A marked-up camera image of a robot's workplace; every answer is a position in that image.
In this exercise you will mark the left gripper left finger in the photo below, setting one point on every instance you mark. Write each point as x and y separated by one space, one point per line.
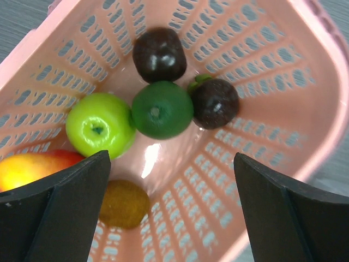
54 218

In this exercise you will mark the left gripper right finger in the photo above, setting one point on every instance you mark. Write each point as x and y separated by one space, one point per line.
289 220

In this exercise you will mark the green apple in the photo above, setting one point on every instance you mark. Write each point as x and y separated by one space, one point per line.
100 121

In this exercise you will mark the dark green avocado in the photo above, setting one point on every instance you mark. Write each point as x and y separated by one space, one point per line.
162 110

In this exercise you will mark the pink plastic basket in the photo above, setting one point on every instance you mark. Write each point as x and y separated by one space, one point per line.
286 59

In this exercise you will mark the red yellow mango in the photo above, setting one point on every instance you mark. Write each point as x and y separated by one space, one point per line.
21 169

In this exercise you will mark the brown kiwi fruit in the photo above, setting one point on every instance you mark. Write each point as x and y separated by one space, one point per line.
124 205

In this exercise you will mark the dark purple mangosteen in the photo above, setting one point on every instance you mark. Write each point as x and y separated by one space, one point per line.
216 101

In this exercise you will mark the dark brown fruit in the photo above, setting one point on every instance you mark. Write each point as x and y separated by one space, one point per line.
158 55

